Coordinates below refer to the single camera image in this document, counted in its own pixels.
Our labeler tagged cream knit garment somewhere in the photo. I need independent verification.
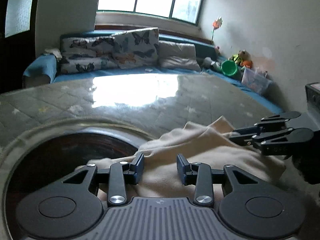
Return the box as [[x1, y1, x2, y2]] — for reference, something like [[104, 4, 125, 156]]
[[75, 115, 287, 203]]

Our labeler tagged dark wooden door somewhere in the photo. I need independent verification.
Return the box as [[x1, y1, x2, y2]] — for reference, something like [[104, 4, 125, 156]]
[[1, 0, 38, 93]]

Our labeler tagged brown plush toy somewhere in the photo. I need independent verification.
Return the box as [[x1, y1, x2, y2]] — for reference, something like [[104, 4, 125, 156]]
[[229, 50, 253, 69]]

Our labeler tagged long butterfly print cushion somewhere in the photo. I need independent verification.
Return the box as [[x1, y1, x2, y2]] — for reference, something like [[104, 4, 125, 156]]
[[60, 36, 118, 74]]

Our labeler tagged green plastic bucket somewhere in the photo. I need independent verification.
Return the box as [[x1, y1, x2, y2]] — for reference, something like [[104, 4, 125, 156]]
[[221, 60, 238, 77]]

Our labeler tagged large butterfly print pillow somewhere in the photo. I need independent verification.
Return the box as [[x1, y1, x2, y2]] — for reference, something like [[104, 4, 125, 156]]
[[112, 27, 159, 69]]

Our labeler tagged grey plain pillow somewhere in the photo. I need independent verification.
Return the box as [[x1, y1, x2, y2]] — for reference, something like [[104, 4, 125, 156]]
[[158, 41, 201, 72]]

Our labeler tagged grey stuffed toy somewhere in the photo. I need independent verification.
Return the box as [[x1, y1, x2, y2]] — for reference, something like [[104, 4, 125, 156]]
[[202, 57, 221, 72]]

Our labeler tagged clear plastic toy box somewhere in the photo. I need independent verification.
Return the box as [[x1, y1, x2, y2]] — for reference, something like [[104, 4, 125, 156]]
[[241, 68, 273, 95]]

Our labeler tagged grey star quilted mat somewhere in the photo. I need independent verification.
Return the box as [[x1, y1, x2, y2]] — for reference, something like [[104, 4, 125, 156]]
[[1, 74, 272, 152]]

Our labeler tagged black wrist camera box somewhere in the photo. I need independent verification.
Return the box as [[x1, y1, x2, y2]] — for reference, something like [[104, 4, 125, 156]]
[[305, 82, 320, 112]]

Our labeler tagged blue bed sheet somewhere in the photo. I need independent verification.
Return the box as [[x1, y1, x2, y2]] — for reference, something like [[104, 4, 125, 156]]
[[23, 34, 283, 114]]

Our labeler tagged colourful pinwheel toy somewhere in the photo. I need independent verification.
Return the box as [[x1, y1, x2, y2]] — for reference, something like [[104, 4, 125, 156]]
[[211, 17, 223, 44]]

